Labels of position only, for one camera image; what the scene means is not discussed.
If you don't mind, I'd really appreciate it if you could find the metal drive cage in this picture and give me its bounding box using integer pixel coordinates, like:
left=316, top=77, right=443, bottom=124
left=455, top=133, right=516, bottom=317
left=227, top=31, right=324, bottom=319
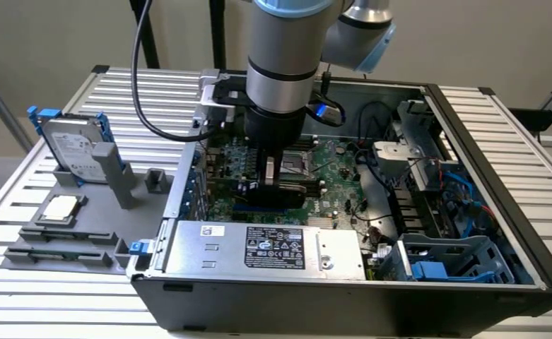
left=371, top=100, right=462, bottom=194

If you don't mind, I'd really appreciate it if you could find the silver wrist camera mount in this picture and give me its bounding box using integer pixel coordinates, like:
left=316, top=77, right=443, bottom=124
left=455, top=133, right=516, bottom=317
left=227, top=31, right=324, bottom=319
left=194, top=68, right=251, bottom=133

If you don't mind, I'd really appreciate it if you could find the black RAM slot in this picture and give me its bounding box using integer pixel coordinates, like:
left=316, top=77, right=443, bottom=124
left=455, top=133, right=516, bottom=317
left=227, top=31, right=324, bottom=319
left=299, top=179, right=325, bottom=199

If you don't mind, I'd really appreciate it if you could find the silver hard disk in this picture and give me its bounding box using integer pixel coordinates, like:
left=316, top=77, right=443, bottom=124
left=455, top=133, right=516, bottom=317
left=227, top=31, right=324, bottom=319
left=38, top=117, right=113, bottom=185

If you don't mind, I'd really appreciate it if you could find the black open PC case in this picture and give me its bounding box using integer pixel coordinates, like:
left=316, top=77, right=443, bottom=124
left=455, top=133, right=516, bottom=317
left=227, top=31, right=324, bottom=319
left=129, top=75, right=552, bottom=333

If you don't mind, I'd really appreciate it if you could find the blue data wire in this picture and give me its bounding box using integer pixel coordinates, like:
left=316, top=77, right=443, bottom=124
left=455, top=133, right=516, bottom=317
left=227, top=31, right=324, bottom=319
left=443, top=171, right=496, bottom=244

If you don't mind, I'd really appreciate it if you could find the black box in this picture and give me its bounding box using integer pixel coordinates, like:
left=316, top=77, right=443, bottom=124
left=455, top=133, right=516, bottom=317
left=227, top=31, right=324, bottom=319
left=510, top=108, right=552, bottom=132

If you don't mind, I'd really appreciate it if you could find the black graphics card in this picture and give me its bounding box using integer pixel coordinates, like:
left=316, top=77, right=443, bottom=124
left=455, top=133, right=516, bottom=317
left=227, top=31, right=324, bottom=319
left=236, top=179, right=307, bottom=213

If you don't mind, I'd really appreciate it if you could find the silver CPU chip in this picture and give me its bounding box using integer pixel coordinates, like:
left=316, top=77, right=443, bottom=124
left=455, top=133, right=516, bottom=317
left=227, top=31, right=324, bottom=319
left=41, top=195, right=85, bottom=222

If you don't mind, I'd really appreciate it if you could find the blue disk bay latch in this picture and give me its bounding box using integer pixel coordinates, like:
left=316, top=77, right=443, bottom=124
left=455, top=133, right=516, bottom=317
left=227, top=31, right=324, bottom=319
left=411, top=260, right=451, bottom=282

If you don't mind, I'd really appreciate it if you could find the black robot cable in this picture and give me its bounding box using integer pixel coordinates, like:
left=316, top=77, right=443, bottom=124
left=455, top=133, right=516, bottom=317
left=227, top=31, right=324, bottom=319
left=130, top=0, right=217, bottom=143

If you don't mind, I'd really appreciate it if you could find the green motherboard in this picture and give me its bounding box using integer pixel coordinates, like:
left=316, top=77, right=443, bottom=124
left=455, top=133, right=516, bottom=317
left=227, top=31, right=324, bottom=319
left=204, top=133, right=403, bottom=249

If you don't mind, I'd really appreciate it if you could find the black stand pole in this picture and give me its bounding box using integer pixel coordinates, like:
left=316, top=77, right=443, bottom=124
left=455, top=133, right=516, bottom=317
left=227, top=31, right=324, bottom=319
left=140, top=0, right=162, bottom=69
left=209, top=0, right=236, bottom=71

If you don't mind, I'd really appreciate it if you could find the silver power supply unit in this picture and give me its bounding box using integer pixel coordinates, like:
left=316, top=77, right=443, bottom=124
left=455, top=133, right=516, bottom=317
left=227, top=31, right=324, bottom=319
left=162, top=220, right=369, bottom=282

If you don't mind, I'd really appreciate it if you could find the blue case latch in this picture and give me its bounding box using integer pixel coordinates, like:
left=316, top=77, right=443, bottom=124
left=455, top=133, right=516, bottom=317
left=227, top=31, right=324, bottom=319
left=129, top=239, right=153, bottom=266

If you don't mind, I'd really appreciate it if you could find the grey plastic disk bay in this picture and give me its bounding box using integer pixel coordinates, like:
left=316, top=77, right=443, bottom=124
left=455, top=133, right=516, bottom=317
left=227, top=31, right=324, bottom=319
left=380, top=232, right=516, bottom=284

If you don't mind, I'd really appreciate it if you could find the black internal wire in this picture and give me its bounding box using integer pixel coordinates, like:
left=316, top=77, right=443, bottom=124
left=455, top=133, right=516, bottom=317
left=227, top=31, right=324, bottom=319
left=356, top=101, right=396, bottom=151

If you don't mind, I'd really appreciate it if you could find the CPU socket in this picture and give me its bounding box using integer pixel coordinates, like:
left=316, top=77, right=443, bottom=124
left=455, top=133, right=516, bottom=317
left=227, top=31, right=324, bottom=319
left=279, top=147, right=325, bottom=178

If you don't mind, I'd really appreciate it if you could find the silver chipset heatsink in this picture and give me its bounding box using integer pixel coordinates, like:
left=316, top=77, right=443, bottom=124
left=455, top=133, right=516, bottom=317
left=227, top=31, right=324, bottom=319
left=309, top=216, right=353, bottom=230

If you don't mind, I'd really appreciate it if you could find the green RAM stick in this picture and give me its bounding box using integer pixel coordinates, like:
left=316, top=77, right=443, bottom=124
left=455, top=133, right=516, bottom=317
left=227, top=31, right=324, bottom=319
left=6, top=248, right=113, bottom=263

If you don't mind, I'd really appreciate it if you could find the blue disk carrier frame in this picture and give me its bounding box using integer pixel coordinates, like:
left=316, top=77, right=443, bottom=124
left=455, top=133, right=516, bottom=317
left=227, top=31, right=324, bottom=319
left=27, top=105, right=134, bottom=185

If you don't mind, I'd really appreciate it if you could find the grey parts rack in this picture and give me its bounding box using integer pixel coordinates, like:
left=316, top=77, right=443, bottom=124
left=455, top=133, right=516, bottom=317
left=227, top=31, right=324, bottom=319
left=2, top=143, right=178, bottom=277

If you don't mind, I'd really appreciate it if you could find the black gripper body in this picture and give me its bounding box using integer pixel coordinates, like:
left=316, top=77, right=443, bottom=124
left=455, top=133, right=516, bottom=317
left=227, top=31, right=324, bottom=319
left=245, top=105, right=307, bottom=155

